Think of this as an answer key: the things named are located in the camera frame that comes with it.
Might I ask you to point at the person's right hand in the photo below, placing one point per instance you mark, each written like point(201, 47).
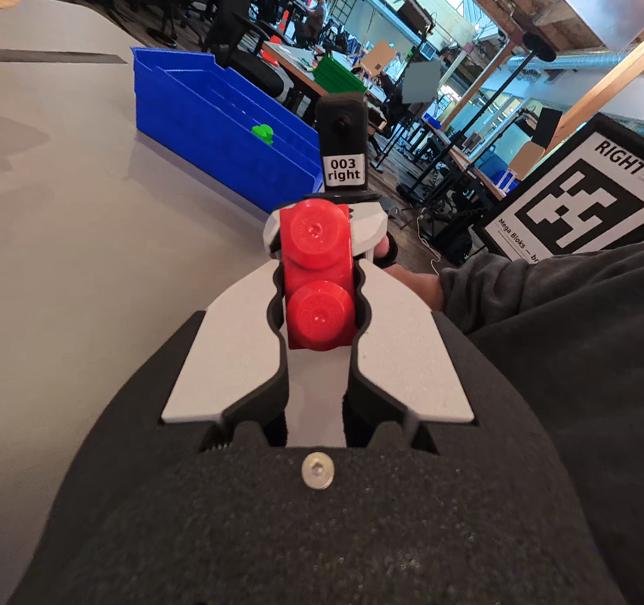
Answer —
point(417, 285)

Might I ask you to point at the grey desk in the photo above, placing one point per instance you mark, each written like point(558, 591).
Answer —
point(75, 262)

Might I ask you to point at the orange traffic cone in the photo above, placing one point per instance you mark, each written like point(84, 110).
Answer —
point(283, 21)

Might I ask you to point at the person's right forearm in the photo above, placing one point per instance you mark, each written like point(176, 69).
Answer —
point(528, 288)

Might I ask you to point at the green toy block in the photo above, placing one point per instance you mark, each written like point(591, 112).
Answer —
point(262, 133)

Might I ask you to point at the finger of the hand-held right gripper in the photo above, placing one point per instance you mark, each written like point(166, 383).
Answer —
point(272, 232)
point(370, 227)

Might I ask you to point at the black overhead camera stand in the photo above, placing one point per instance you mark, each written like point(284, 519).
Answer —
point(413, 11)

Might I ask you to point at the red toy block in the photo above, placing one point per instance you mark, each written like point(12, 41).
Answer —
point(317, 273)

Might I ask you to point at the silver ventilation duct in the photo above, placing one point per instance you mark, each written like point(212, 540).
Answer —
point(578, 59)

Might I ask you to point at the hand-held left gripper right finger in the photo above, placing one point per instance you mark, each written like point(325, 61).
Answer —
point(412, 358)

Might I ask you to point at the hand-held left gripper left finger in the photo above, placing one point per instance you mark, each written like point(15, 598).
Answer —
point(226, 358)

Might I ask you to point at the blue plastic storage bin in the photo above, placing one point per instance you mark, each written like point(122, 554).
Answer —
point(201, 127)

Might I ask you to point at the black office chair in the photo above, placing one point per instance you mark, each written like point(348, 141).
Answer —
point(261, 74)

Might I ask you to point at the green plastic bin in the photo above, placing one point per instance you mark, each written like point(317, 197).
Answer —
point(334, 74)

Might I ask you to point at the black white marker board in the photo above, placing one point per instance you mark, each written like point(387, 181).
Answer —
point(563, 202)

